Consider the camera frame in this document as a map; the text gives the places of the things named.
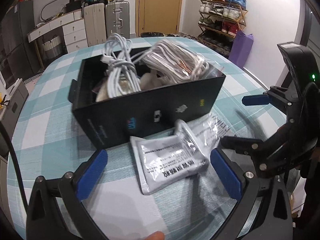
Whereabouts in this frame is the laundry basket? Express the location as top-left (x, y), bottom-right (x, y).
top-left (42, 35), bottom-right (63, 60)

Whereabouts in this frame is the bagged cream rope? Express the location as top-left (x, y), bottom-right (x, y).
top-left (96, 89), bottom-right (111, 103)

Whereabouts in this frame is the purple bag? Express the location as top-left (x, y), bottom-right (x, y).
top-left (228, 30), bottom-right (254, 69)

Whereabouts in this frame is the silver suitcase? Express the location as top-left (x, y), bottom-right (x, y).
top-left (105, 1), bottom-right (130, 38)

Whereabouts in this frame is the grey refrigerator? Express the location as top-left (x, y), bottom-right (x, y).
top-left (1, 1), bottom-right (41, 89)

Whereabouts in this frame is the bagged beige striped rope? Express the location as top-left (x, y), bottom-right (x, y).
top-left (139, 38), bottom-right (222, 83)

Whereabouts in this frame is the wooden shoe rack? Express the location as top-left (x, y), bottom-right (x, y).
top-left (197, 0), bottom-right (247, 58)

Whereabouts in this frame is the white drawer desk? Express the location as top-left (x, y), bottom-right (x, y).
top-left (27, 9), bottom-right (88, 53)

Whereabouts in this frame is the wooden door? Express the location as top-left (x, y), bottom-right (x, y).
top-left (135, 0), bottom-right (182, 36)

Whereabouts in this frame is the white usb cable bundle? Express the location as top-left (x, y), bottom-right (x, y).
top-left (101, 32), bottom-right (142, 98)

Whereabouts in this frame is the black cardboard box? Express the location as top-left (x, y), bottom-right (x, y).
top-left (68, 55), bottom-right (226, 149)

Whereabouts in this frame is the grey side cabinet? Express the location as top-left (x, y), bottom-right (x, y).
top-left (1, 79), bottom-right (29, 135)

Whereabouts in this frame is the beige suitcase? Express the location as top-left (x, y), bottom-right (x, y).
top-left (84, 3), bottom-right (107, 47)

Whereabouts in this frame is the person left hand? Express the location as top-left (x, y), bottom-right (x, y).
top-left (144, 231), bottom-right (165, 240)

